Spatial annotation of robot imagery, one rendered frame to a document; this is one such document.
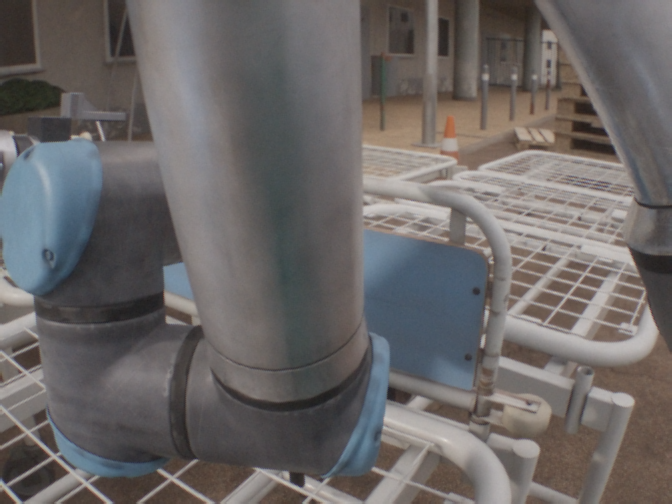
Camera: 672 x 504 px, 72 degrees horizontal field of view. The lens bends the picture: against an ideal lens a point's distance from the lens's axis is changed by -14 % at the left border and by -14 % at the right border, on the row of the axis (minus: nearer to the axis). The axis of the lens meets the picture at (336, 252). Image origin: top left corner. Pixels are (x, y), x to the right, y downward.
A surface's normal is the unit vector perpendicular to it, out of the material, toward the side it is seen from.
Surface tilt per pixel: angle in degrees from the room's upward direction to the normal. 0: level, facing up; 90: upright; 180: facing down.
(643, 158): 117
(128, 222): 85
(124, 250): 84
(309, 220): 104
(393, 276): 90
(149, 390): 55
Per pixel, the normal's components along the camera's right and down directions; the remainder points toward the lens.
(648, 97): -0.67, 0.50
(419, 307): -0.54, 0.30
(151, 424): -0.11, 0.22
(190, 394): -0.10, -0.26
